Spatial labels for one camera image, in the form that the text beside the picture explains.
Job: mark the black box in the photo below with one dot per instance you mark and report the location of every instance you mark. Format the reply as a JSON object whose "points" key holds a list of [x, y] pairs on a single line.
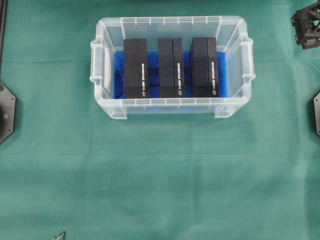
{"points": [[171, 68], [135, 69], [204, 62]]}

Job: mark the clear plastic storage case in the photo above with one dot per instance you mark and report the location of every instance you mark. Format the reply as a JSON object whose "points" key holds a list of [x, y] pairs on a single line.
{"points": [[231, 33]]}

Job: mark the green table cloth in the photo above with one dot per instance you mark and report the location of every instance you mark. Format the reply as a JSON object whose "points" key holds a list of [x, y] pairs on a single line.
{"points": [[69, 167]]}

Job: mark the small metal hex key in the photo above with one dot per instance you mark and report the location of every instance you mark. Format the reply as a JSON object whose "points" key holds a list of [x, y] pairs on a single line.
{"points": [[60, 236]]}

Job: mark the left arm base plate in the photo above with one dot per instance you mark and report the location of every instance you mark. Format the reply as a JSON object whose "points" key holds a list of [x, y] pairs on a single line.
{"points": [[7, 112]]}

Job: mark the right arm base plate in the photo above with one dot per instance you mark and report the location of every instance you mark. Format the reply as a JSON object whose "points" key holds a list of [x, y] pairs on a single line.
{"points": [[316, 102]]}

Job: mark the black table edge rail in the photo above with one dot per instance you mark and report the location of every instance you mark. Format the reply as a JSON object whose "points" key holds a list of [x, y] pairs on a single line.
{"points": [[3, 11]]}

